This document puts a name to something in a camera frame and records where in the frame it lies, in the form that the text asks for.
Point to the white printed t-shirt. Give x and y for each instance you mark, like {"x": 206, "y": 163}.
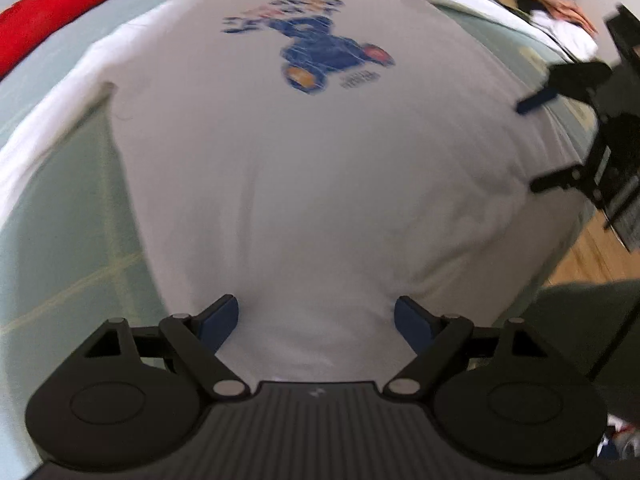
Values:
{"x": 317, "y": 159}

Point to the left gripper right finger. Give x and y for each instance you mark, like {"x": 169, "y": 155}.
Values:
{"x": 439, "y": 343}

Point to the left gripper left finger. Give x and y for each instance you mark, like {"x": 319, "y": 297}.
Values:
{"x": 194, "y": 341}

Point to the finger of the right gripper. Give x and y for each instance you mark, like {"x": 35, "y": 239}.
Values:
{"x": 536, "y": 100}
{"x": 566, "y": 178}

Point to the pink cloth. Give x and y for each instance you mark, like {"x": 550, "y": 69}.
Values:
{"x": 569, "y": 11}

